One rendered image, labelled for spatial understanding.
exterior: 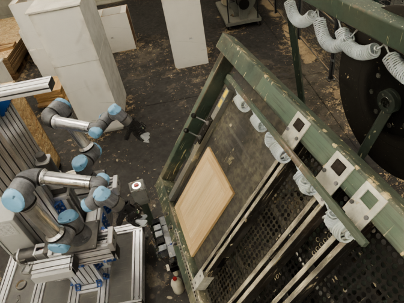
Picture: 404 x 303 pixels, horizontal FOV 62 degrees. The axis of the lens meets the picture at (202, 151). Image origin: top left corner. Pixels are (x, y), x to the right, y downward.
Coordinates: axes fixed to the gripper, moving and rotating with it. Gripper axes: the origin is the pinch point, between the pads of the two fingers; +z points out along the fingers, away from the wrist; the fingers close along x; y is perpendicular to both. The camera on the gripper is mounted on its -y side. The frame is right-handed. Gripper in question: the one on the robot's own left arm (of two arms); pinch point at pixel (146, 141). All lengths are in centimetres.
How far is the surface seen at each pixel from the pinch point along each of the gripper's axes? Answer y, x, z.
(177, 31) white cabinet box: -9, 355, 76
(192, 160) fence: 19.5, -13.2, 24.4
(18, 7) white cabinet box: -179, 374, -96
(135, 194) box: -39.0, -5.1, 30.6
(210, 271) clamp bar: 13, -88, 39
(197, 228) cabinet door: 7, -55, 41
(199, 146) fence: 29.7, -11.8, 19.1
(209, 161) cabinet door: 34.0, -26.8, 21.9
